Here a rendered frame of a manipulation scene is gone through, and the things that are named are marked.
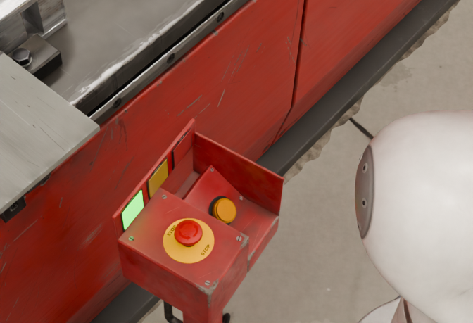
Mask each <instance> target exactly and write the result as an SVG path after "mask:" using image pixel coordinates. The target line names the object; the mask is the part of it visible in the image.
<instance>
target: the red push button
mask: <svg viewBox="0 0 473 323"><path fill-rule="evenodd" d="M174 236H175V239H176V240H177V242H178V243H180V244H182V245H183V246H186V247H192V246H194V245H195V244H196V243H198V242H199V241H200V240H201V238H202V236H203V230H202V228H201V226H200V224H199V223H197V222H195V221H193V220H184V221H181V222H180V223H179V224H178V225H177V226H176V227H175V231H174Z"/></svg>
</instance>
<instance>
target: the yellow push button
mask: <svg viewBox="0 0 473 323"><path fill-rule="evenodd" d="M236 213H237V209H236V207H235V205H234V203H233V202H232V201H231V200H229V199H228V198H221V199H219V200H217V201H216V202H214V204H213V207H212V214H213V217H214V218H216V219H218V220H219V221H221V222H224V223H225V224H226V223H229V222H231V221H232V220H234V218H235V217H236Z"/></svg>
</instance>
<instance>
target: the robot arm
mask: <svg viewBox="0 0 473 323"><path fill-rule="evenodd" d="M358 162H359V164H358V169H357V172H356V177H355V215H356V218H357V225H358V229H359V232H360V236H361V239H362V242H363V245H364V247H365V250H366V251H367V254H368V255H369V257H370V260H371V261H372V263H373V265H374V266H375V267H376V269H377V270H378V272H379V273H380V275H381V276H382V277H383V278H384V279H385V280H386V282H387V283H388V284H389V285H390V286H391V287H392V288H393V289H394V290H395V291H396V292H397V293H398V294H399V295H400V296H401V298H399V299H396V300H391V301H389V302H387V303H385V304H383V305H380V306H378V307H376V308H375V309H373V310H372V311H371V312H369V313H367V314H366V315H365V316H364V317H363V318H362V319H361V320H360V321H359V322H358V323H473V110H431V111H424V112H420V113H414V114H411V115H406V116H404V117H401V118H398V119H397V120H394V121H393V122H391V123H390V124H388V125H387V126H385V127H384V128H383V129H381V130H380V131H379V132H378V133H377V135H376V136H375V137H374V138H373V139H372V140H371V142H370V143H369V144H368V145H367V147H366V149H365V151H364V152H363V154H361V155H360V158H359V161H358Z"/></svg>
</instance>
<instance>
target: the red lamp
mask: <svg viewBox="0 0 473 323"><path fill-rule="evenodd" d="M190 148H191V130H189V132H188V133H187V134H186V135H185V137H184V138H183V139H182V140H181V142H180V143H179V144H178V145H177V146H176V148H175V149H174V150H173V158H174V167H176V166H177V165H178V163H179V162H180V161H181V159H183V157H184V156H185V155H186V154H187V152H188V151H189V149H190Z"/></svg>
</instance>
